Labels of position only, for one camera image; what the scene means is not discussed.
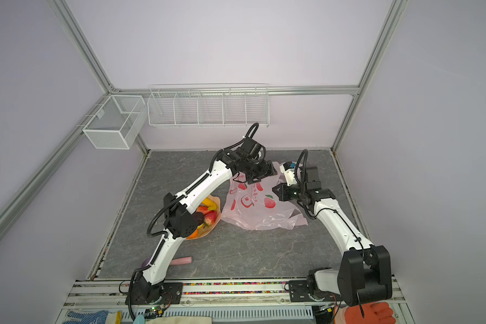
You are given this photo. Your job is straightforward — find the black corrugated cable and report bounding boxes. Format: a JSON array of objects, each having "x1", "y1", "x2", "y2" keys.
[{"x1": 146, "y1": 198, "x2": 179, "y2": 238}]

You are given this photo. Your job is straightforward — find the peach wavy fruit plate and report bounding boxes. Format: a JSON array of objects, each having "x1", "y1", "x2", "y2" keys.
[{"x1": 193, "y1": 195, "x2": 221, "y2": 240}]

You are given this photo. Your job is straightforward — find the pink plastic bag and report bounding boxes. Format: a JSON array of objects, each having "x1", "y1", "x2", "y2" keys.
[{"x1": 221, "y1": 161, "x2": 308, "y2": 231}]

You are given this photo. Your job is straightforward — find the long white wire basket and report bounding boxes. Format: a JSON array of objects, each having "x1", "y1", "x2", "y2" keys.
[{"x1": 147, "y1": 83, "x2": 270, "y2": 128}]

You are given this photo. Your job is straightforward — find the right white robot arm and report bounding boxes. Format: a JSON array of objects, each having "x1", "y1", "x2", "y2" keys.
[{"x1": 273, "y1": 162, "x2": 393, "y2": 306}]

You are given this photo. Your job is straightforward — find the orange glove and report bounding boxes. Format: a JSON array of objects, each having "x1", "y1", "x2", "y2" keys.
[{"x1": 333, "y1": 302, "x2": 396, "y2": 324}]

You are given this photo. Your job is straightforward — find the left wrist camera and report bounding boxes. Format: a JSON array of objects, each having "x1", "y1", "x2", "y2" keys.
[{"x1": 240, "y1": 137, "x2": 266, "y2": 161}]

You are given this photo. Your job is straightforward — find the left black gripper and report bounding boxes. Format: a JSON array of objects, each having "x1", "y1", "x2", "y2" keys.
[{"x1": 244, "y1": 159, "x2": 279, "y2": 184}]

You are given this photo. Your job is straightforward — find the purple pink scoop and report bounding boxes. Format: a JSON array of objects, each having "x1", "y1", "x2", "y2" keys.
[{"x1": 141, "y1": 256, "x2": 193, "y2": 267}]

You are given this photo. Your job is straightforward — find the red strawberry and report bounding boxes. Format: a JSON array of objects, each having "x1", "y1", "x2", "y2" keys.
[
  {"x1": 197, "y1": 206, "x2": 211, "y2": 215},
  {"x1": 204, "y1": 211, "x2": 218, "y2": 227}
]

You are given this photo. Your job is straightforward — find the blue white cloth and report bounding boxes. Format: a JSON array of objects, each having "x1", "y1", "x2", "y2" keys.
[{"x1": 63, "y1": 310, "x2": 109, "y2": 324}]

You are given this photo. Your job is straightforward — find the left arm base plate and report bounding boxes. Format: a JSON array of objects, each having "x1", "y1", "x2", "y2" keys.
[{"x1": 125, "y1": 282, "x2": 183, "y2": 306}]

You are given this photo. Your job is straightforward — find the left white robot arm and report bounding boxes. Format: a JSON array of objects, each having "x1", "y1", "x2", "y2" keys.
[{"x1": 126, "y1": 144, "x2": 277, "y2": 306}]

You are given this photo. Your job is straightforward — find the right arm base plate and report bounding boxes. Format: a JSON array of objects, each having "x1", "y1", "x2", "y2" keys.
[{"x1": 285, "y1": 279, "x2": 319, "y2": 302}]

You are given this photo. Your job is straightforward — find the yellow banana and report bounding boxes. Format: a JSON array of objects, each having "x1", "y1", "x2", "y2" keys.
[{"x1": 202, "y1": 198, "x2": 218, "y2": 211}]

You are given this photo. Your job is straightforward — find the small white mesh basket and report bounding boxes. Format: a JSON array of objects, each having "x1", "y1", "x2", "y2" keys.
[{"x1": 83, "y1": 94, "x2": 147, "y2": 150}]

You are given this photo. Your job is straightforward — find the orange tangerine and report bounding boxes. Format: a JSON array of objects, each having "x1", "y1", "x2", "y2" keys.
[{"x1": 187, "y1": 228, "x2": 200, "y2": 240}]

